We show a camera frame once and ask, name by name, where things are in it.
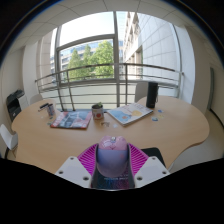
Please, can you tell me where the grey door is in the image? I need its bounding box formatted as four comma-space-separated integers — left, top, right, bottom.
207, 66, 216, 111

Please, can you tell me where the black cylinder speaker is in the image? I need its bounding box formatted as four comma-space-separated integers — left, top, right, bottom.
145, 81, 160, 109

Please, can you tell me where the magazine with red-blue cover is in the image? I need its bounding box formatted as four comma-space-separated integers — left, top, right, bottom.
49, 110, 93, 130

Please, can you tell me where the printed drink can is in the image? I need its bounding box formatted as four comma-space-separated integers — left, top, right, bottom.
46, 103, 56, 118

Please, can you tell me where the dark pen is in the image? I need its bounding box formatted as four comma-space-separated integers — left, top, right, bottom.
37, 102, 50, 112

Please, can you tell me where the black printer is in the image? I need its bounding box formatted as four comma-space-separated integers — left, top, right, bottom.
5, 89, 26, 122

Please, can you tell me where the pink lilac computer mouse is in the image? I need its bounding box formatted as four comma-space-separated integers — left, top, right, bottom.
95, 134, 129, 179

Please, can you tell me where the metal balcony railing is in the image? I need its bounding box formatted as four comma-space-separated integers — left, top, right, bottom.
34, 62, 184, 111

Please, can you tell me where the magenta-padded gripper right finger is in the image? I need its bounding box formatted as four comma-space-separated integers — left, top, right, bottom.
128, 143, 171, 189

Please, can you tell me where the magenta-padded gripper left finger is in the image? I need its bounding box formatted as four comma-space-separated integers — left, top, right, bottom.
54, 143, 99, 189

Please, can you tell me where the white chair with wooden legs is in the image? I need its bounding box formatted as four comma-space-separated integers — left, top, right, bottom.
0, 123, 19, 158

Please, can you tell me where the white red cup with plant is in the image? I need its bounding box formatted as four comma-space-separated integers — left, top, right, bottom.
91, 101, 105, 121

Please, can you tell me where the light open booklet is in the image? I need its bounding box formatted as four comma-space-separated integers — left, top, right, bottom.
106, 102, 155, 127

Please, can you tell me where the white chair with rounded back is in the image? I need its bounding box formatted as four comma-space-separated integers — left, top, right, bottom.
29, 93, 44, 106
134, 81, 149, 104

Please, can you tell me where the black mouse pad, red-blue print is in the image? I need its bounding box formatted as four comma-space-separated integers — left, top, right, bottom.
91, 147, 167, 190

